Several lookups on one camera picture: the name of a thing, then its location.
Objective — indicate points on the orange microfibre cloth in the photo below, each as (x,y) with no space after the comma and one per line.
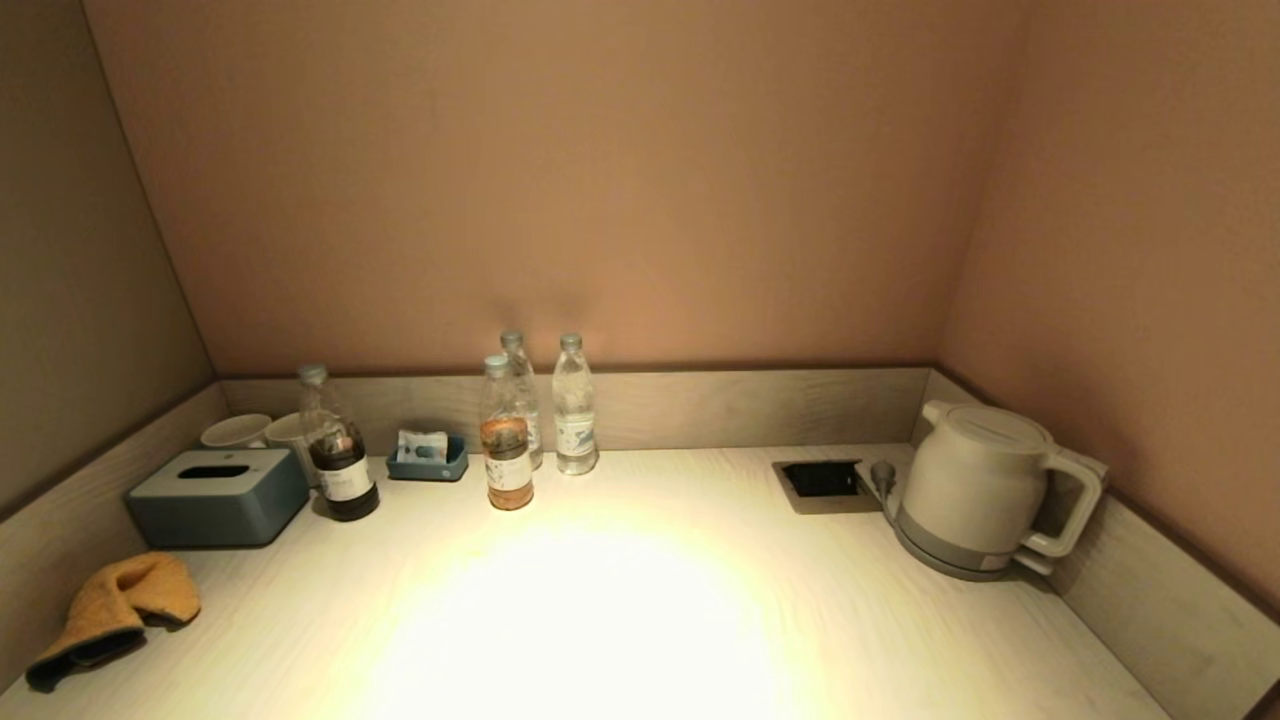
(125,598)

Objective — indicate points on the clear plastic water bottle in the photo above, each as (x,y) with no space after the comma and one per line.
(529,405)
(575,420)

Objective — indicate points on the plastic bottle with amber liquid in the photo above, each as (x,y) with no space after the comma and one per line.
(507,470)

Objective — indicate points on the recessed black power socket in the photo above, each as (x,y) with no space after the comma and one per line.
(822,480)

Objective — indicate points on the white sachet packet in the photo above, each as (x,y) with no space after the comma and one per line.
(420,446)

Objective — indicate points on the small blue tray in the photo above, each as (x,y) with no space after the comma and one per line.
(430,471)

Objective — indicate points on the grey kettle power plug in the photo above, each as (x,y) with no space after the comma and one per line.
(882,474)

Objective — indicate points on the plastic bottle with dark liquid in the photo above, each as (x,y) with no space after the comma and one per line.
(345,482)

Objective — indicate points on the grey kettle base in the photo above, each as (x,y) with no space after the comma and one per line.
(928,556)

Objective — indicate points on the white electric kettle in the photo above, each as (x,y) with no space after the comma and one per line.
(970,480)

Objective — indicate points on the white ceramic mug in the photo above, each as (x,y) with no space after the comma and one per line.
(235,432)
(286,431)

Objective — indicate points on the grey-blue tissue box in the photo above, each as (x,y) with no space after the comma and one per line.
(220,505)

